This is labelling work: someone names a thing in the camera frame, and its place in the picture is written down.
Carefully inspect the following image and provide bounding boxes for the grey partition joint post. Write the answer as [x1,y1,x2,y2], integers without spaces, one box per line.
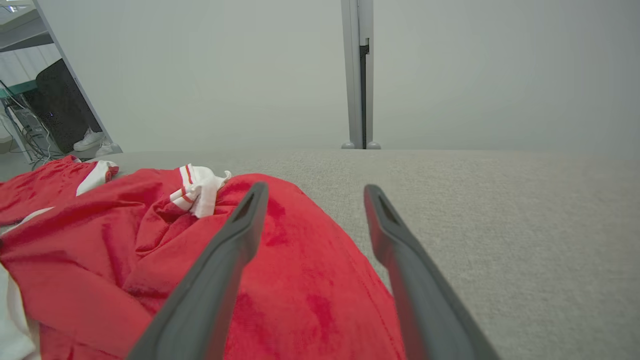
[340,0,382,150]

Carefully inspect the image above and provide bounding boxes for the red jersey with white trim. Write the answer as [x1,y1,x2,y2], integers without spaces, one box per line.
[0,163,407,360]

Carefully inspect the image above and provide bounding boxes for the red shorts with white stripe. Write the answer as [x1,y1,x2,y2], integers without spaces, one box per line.
[0,155,120,227]

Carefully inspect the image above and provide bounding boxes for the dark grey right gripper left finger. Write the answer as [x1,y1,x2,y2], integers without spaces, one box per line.
[127,182,270,360]

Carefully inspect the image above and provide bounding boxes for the black computer tower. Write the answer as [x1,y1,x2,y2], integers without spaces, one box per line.
[34,58,103,154]

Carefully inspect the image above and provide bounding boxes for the teal desk bar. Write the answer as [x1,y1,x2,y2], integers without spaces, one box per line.
[0,81,39,99]

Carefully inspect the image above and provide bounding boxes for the white floor cable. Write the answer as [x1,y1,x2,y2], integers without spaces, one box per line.
[5,97,52,166]

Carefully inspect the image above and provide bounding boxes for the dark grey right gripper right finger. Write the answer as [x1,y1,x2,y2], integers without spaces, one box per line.
[364,184,501,360]

